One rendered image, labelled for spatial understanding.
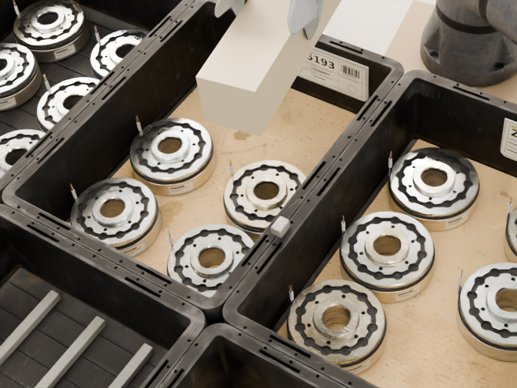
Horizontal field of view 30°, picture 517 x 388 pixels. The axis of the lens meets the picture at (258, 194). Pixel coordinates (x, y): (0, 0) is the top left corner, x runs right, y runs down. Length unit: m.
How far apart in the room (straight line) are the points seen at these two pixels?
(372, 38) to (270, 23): 0.60
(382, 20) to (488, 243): 0.56
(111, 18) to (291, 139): 0.37
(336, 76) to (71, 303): 0.42
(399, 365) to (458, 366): 0.06
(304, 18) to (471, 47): 0.50
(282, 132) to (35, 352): 0.41
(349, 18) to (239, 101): 0.69
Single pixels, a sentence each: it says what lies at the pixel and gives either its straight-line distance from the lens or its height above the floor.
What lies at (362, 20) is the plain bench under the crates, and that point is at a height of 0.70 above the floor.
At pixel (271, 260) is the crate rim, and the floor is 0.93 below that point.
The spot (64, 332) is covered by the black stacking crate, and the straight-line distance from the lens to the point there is 1.09.
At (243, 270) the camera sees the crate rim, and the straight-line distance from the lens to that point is 0.97.
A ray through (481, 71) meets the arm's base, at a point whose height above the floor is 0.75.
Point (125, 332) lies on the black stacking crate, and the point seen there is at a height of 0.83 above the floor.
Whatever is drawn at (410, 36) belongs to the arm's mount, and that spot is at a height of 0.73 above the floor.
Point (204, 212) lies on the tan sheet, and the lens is 1.15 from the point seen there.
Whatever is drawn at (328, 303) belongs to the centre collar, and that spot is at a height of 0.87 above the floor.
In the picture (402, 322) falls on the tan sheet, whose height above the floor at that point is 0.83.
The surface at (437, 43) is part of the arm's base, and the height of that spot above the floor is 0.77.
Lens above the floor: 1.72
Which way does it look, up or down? 50 degrees down
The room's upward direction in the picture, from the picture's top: 9 degrees counter-clockwise
